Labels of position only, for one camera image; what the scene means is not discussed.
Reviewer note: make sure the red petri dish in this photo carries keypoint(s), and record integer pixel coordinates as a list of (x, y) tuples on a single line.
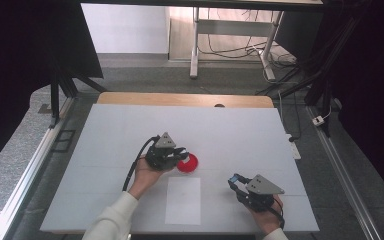
[(190, 165)]

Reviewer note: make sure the person's left hand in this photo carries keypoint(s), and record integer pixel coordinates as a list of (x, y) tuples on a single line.
[(145, 180)]

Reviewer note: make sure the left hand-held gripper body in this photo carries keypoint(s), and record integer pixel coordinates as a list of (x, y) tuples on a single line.
[(161, 156)]

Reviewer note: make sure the small blue and white card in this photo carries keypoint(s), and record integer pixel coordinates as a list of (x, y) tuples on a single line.
[(235, 178)]

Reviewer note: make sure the white desk frame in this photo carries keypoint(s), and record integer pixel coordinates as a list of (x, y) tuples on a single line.
[(233, 27)]

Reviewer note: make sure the white power strip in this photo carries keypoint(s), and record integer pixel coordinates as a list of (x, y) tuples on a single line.
[(296, 151)]

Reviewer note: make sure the white plug adapter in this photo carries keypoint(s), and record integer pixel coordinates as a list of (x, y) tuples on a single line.
[(318, 120)]

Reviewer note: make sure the black metal stand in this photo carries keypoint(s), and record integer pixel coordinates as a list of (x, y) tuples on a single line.
[(55, 100), (323, 66)]

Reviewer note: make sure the dark table grommet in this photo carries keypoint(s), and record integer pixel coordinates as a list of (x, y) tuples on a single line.
[(219, 105)]

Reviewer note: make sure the white paper sheet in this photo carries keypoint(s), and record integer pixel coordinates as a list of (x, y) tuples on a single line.
[(183, 200)]

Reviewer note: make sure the aluminium rail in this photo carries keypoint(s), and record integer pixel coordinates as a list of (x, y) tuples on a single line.
[(340, 173), (30, 173)]

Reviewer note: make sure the black curtain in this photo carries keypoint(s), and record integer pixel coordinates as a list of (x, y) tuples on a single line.
[(373, 100), (13, 66)]

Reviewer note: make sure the large white board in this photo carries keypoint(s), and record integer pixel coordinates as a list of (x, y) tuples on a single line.
[(230, 126)]

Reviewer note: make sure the person's right hand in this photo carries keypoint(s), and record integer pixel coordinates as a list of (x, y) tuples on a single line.
[(266, 220)]

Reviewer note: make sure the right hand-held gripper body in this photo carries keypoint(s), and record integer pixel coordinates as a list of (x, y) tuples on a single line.
[(261, 190)]

